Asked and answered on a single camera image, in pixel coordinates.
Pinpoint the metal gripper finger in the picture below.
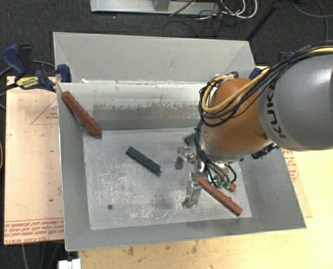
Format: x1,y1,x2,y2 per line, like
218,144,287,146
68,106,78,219
181,173,202,209
174,146,190,170

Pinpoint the grey metal bin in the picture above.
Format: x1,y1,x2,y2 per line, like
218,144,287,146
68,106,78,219
53,31,307,252

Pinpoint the brown cardboard board, red print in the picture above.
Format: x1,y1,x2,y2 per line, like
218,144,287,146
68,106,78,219
3,76,315,246

